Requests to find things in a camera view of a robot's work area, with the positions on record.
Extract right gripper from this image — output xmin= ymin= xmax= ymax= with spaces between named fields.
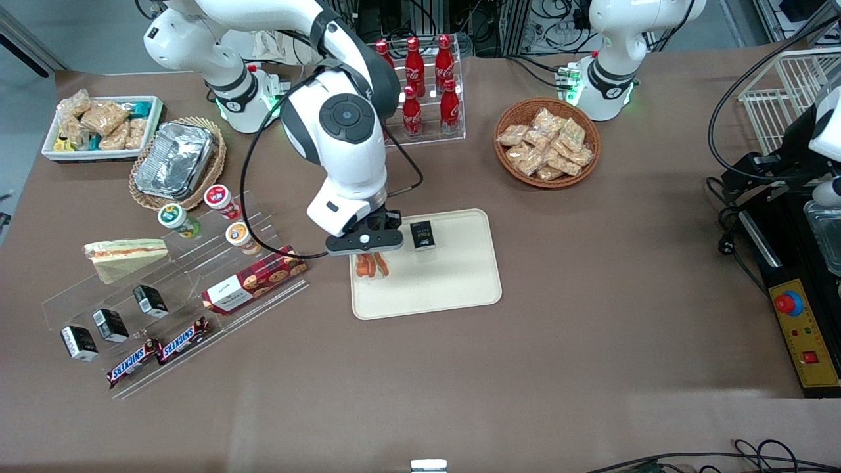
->
xmin=358 ymin=209 xmax=403 ymax=274

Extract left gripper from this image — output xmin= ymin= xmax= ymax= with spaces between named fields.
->
xmin=721 ymin=117 xmax=830 ymax=198

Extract triangle ham sandwich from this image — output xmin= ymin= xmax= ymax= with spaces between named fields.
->
xmin=355 ymin=252 xmax=390 ymax=279
xmin=83 ymin=239 xmax=170 ymax=284

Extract cream plastic tray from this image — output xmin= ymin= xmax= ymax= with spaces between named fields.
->
xmin=350 ymin=209 xmax=503 ymax=321

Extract flat wicker tray basket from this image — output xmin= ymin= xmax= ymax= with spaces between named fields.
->
xmin=128 ymin=117 xmax=227 ymax=211

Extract small black carton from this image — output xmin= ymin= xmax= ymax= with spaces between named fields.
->
xmin=409 ymin=221 xmax=438 ymax=252
xmin=92 ymin=308 xmax=130 ymax=343
xmin=60 ymin=326 xmax=99 ymax=362
xmin=133 ymin=284 xmax=170 ymax=319

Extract black sealing machine yellow panel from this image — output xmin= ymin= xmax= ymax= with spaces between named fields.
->
xmin=723 ymin=187 xmax=841 ymax=399

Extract red plaid cookie box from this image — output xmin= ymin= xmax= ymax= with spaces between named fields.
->
xmin=201 ymin=246 xmax=308 ymax=316

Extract clear acrylic bottle rack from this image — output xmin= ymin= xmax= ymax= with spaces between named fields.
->
xmin=375 ymin=41 xmax=467 ymax=150

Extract orange lid yogurt cup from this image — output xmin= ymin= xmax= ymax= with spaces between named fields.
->
xmin=225 ymin=222 xmax=262 ymax=256

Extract round wicker basket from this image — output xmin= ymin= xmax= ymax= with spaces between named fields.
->
xmin=493 ymin=97 xmax=602 ymax=190

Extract red lid yogurt cup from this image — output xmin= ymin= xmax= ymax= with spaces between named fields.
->
xmin=204 ymin=185 xmax=242 ymax=221

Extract clear acrylic tiered stand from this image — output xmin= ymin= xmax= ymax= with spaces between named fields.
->
xmin=43 ymin=191 xmax=309 ymax=399

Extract green lid yogurt cup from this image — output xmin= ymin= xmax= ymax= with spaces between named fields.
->
xmin=158 ymin=204 xmax=200 ymax=238

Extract Snickers chocolate bar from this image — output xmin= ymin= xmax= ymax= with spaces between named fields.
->
xmin=156 ymin=317 xmax=211 ymax=366
xmin=106 ymin=339 xmax=162 ymax=389

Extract stacked foil containers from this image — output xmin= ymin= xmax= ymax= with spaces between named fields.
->
xmin=135 ymin=122 xmax=217 ymax=200

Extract beige cloth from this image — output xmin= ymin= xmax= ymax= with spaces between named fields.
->
xmin=227 ymin=30 xmax=323 ymax=66

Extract white rectangular bin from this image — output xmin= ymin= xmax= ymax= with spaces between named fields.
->
xmin=41 ymin=95 xmax=165 ymax=163

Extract dark diagonal pole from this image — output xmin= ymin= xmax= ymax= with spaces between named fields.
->
xmin=0 ymin=7 xmax=52 ymax=78

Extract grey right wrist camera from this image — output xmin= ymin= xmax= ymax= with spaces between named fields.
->
xmin=327 ymin=228 xmax=403 ymax=256

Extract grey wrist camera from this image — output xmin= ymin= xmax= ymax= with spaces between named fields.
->
xmin=327 ymin=228 xmax=403 ymax=256
xmin=813 ymin=177 xmax=841 ymax=208

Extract long black looping cable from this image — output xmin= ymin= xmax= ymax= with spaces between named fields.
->
xmin=708 ymin=12 xmax=841 ymax=188

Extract silver machine handle bar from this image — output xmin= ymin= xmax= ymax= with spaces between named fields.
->
xmin=739 ymin=210 xmax=784 ymax=271

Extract black power cable with plug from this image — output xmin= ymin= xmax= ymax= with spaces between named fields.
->
xmin=706 ymin=176 xmax=771 ymax=300

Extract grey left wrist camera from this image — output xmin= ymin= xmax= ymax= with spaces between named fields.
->
xmin=813 ymin=177 xmax=841 ymax=208

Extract white wire basket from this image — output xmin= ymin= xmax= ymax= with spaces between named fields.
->
xmin=737 ymin=47 xmax=841 ymax=156

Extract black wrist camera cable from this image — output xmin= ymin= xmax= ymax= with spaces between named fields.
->
xmin=240 ymin=62 xmax=424 ymax=260

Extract equipment rack with cables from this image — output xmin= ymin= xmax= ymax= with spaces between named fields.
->
xmin=342 ymin=0 xmax=592 ymax=58

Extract black cable bundle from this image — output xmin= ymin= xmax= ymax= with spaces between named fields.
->
xmin=585 ymin=439 xmax=841 ymax=473

